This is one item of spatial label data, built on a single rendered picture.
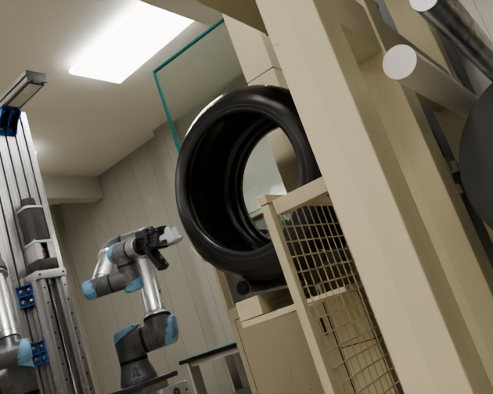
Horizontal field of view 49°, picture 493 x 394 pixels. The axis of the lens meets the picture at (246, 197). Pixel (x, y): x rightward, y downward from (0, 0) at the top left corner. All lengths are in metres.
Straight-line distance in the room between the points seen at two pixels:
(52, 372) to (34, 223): 0.59
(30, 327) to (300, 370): 1.12
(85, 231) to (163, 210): 1.76
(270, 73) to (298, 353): 1.19
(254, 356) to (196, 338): 4.69
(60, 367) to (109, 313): 6.25
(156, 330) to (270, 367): 0.57
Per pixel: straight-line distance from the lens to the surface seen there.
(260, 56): 2.13
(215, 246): 1.66
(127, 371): 2.34
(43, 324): 2.28
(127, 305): 8.16
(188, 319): 7.30
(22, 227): 2.40
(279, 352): 2.51
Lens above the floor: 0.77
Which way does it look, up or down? 13 degrees up
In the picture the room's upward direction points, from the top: 19 degrees counter-clockwise
